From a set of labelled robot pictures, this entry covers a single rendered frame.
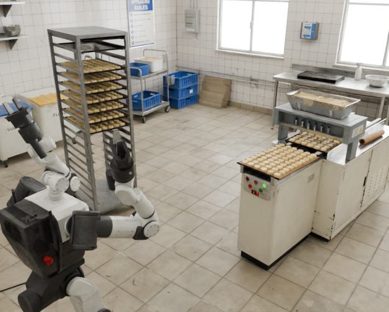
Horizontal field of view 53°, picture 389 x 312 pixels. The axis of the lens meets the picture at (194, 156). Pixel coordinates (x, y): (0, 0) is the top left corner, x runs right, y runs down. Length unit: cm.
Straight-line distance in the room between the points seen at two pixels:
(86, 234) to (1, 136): 398
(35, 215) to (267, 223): 198
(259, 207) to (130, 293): 121
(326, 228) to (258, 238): 75
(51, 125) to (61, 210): 416
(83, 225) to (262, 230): 194
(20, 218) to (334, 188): 263
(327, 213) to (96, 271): 207
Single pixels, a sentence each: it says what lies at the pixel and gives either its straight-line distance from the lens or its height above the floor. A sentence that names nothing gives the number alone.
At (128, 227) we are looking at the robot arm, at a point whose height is 128.
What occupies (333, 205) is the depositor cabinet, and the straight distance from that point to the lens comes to 363.
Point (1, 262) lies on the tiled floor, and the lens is 385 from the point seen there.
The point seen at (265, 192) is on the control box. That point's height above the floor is 76.
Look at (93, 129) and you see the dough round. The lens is 376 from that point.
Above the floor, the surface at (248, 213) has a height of 48.
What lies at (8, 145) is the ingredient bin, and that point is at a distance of 552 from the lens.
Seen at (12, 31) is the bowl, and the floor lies 162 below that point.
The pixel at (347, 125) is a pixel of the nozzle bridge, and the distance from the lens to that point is 333.
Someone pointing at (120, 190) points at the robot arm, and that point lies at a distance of 151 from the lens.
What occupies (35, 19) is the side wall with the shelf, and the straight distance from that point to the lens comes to 626.
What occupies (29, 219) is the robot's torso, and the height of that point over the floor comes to 136.
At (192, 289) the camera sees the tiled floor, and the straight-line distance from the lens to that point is 324.
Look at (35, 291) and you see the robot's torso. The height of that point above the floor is 99.
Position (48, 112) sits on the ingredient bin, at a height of 59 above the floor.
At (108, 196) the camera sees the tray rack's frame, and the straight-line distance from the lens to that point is 422.
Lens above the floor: 220
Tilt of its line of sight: 24 degrees down
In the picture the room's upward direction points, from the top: straight up
